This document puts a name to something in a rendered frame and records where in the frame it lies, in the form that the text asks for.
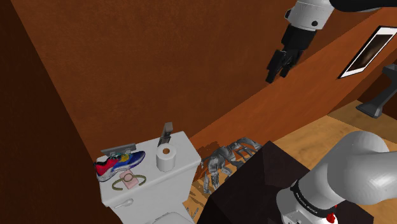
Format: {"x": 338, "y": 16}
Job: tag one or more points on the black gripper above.
{"x": 297, "y": 37}

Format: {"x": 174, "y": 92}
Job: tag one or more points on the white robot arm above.
{"x": 353, "y": 173}

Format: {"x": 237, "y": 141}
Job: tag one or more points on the dark grey stand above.
{"x": 380, "y": 100}

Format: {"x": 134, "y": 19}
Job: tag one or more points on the silver crab figure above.
{"x": 218, "y": 158}

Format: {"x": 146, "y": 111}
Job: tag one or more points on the upright grey phone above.
{"x": 166, "y": 133}

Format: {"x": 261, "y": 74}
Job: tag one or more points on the white toilet paper roll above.
{"x": 165, "y": 161}

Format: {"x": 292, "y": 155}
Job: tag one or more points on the olive open bangle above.
{"x": 141, "y": 180}

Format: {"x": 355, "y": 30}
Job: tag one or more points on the flat grey tablet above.
{"x": 119, "y": 149}

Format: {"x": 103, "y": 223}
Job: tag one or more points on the red blue yellow sneaker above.
{"x": 119, "y": 164}

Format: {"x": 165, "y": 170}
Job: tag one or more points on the pink soap bar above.
{"x": 130, "y": 182}

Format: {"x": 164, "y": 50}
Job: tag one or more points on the black framed wall picture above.
{"x": 369, "y": 51}

